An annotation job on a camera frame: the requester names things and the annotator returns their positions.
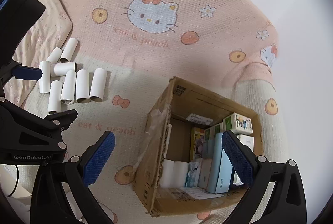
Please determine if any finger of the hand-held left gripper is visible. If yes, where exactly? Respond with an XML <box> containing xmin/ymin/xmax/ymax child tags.
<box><xmin>0</xmin><ymin>99</ymin><xmax>78</xmax><ymax>152</ymax></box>
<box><xmin>0</xmin><ymin>61</ymin><xmax>44</xmax><ymax>84</ymax></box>

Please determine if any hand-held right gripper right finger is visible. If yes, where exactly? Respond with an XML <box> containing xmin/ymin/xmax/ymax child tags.
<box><xmin>221</xmin><ymin>130</ymin><xmax>307</xmax><ymax>224</ymax></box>

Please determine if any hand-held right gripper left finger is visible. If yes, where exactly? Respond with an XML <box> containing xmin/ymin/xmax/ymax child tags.
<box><xmin>30</xmin><ymin>131</ymin><xmax>116</xmax><ymax>224</ymax></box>

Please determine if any pile of white paper tubes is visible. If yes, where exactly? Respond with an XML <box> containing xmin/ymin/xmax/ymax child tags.
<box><xmin>39</xmin><ymin>38</ymin><xmax>108</xmax><ymax>115</ymax></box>

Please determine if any white cardboard tube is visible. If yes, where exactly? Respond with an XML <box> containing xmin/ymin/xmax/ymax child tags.
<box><xmin>174</xmin><ymin>161</ymin><xmax>189</xmax><ymax>186</ymax></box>
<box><xmin>160</xmin><ymin>159</ymin><xmax>175</xmax><ymax>187</ymax></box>

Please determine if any brown cardboard box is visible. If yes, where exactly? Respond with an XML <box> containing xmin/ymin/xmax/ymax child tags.
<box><xmin>133</xmin><ymin>76</ymin><xmax>264</xmax><ymax>215</ymax></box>

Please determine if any light blue box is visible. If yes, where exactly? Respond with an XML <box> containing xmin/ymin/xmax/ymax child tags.
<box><xmin>202</xmin><ymin>132</ymin><xmax>233</xmax><ymax>194</ymax></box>

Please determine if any plain white box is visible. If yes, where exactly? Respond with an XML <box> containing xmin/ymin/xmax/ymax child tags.
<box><xmin>233</xmin><ymin>134</ymin><xmax>255</xmax><ymax>185</ymax></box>

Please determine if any pink patterned pillow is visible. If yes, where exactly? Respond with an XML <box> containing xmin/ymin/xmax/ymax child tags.
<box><xmin>4</xmin><ymin>0</ymin><xmax>73</xmax><ymax>110</ymax></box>

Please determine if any pale pink box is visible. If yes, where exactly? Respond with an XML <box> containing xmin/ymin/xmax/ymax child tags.
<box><xmin>199</xmin><ymin>158</ymin><xmax>212</xmax><ymax>188</ymax></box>

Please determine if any green label white box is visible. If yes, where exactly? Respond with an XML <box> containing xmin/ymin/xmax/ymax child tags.
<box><xmin>204</xmin><ymin>122</ymin><xmax>225</xmax><ymax>141</ymax></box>

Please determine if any cartoon print white box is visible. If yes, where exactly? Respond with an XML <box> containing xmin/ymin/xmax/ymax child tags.
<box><xmin>223</xmin><ymin>113</ymin><xmax>253</xmax><ymax>135</ymax></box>

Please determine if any yellow picture box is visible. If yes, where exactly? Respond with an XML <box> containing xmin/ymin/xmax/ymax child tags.
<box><xmin>191</xmin><ymin>127</ymin><xmax>206</xmax><ymax>161</ymax></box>

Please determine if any clear plastic packet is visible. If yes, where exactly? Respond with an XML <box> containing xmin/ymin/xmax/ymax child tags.
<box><xmin>185</xmin><ymin>158</ymin><xmax>203</xmax><ymax>188</ymax></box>

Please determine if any white crumpled paper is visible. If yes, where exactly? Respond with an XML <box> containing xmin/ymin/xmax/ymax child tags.
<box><xmin>0</xmin><ymin>164</ymin><xmax>33</xmax><ymax>224</ymax></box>

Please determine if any pink cartoon printed blanket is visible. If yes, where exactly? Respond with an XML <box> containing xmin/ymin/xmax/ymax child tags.
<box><xmin>0</xmin><ymin>0</ymin><xmax>290</xmax><ymax>224</ymax></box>

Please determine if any black cable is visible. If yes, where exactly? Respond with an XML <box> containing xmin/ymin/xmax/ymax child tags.
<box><xmin>6</xmin><ymin>165</ymin><xmax>20</xmax><ymax>198</ymax></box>

